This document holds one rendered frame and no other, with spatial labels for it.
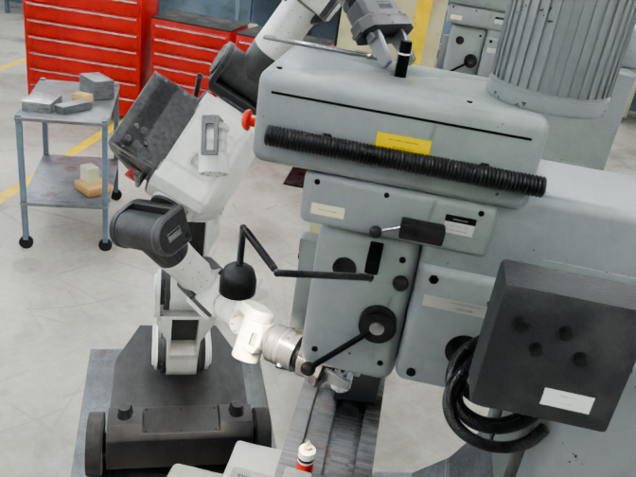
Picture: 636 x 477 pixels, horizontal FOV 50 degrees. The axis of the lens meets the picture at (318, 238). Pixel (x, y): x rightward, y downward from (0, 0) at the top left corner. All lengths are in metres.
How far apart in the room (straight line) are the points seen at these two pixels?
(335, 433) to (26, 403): 1.79
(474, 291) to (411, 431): 2.13
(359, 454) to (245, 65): 1.00
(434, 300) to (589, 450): 0.36
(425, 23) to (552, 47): 1.84
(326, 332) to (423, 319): 0.19
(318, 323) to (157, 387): 1.23
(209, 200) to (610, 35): 0.91
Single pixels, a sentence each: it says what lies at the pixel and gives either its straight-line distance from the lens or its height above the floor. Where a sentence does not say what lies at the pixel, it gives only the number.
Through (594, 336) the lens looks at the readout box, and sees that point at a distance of 1.00.
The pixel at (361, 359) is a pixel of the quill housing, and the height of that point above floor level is 1.36.
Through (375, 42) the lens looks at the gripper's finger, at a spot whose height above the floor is 1.94.
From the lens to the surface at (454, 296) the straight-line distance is 1.24.
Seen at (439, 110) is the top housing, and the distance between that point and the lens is 1.10.
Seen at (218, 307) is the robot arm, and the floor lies 1.21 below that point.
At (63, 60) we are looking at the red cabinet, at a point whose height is 0.51.
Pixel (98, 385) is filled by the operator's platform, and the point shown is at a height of 0.40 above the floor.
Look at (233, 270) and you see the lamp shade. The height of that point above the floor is 1.50.
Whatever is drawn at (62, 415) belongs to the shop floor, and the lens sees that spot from 3.25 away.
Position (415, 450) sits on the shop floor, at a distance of 3.23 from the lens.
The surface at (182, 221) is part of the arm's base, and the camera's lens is 1.60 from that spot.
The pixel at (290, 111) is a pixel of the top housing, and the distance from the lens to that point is 1.13.
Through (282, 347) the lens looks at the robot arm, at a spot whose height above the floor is 1.27.
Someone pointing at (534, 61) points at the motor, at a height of 1.97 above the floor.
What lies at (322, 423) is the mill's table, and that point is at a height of 0.90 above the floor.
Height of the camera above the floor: 2.15
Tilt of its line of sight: 27 degrees down
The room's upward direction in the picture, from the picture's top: 9 degrees clockwise
